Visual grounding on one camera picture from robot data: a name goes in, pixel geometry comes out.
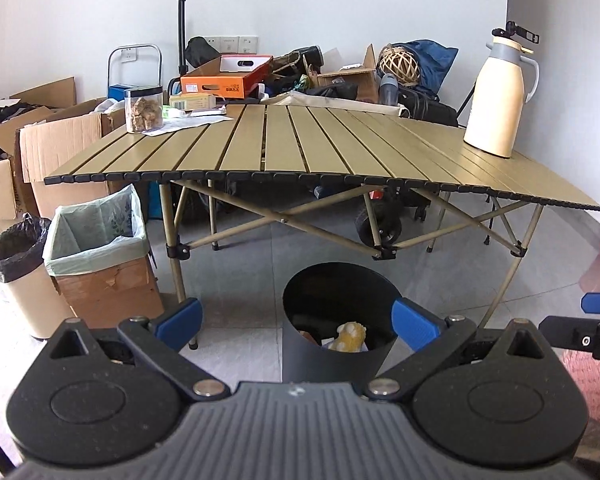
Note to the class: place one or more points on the blue plastic box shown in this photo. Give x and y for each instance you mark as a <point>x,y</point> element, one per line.
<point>117,91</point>

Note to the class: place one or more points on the black camera tripod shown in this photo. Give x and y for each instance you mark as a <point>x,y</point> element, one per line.
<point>520,34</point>

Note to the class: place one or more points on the orange cardboard tray box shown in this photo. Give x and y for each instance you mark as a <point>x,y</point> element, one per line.
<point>220,82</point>

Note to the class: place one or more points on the black wagon wheel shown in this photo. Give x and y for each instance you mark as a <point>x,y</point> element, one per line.
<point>385,225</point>

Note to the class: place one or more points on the tan folding slat table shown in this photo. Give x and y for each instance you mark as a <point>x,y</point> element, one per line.
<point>290,140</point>

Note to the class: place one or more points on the silver folding cart frame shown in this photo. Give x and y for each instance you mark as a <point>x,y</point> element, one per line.
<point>130,49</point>

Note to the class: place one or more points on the wicker ball lamp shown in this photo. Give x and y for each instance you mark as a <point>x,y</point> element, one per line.
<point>399,66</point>

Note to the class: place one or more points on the cream thermos jug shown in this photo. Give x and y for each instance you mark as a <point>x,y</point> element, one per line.
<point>495,110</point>

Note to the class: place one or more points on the black soft bag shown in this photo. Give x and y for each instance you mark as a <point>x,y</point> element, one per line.
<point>200,52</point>

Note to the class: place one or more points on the white wall outlet strip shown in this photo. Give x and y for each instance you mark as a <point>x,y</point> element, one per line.
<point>232,44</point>

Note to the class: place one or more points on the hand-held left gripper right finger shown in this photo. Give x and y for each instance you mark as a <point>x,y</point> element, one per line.
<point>415,327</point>

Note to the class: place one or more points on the blue fabric bag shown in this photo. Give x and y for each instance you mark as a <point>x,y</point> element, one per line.
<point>437,65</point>

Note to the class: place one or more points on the clear jar black lid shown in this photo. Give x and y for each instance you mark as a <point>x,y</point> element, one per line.
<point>142,112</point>

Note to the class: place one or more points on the pink shaggy rug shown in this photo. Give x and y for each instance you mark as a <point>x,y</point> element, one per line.
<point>595,410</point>

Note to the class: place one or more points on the black round trash bin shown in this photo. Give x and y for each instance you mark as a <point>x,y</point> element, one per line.
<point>330,365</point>

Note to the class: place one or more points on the cardboard box green liner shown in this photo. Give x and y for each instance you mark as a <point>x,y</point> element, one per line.
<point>110,290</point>

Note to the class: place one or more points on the black cylinder case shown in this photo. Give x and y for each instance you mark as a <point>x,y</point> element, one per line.
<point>310,55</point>

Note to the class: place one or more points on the yellow white plush toy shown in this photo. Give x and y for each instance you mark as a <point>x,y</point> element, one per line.
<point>349,337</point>

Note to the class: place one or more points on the small green bottle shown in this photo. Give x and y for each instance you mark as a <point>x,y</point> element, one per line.
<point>172,112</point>

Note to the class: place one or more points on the black fabric pouch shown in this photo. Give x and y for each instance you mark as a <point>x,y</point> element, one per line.
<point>337,91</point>

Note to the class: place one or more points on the printed paper sheet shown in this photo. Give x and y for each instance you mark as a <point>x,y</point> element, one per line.
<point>200,122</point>

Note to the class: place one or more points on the beige bin black bag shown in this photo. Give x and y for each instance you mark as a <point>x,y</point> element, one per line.
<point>25,300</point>

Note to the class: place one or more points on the brown cardboard box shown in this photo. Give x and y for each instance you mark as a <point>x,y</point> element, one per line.
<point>350,82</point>

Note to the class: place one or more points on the grey blue water bottle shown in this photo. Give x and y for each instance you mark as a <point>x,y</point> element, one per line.
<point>387,91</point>

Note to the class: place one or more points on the yellow carton box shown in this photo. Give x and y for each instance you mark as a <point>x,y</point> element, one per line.
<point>195,102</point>

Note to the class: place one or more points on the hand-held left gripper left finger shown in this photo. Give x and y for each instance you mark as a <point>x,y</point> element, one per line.
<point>180,320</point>

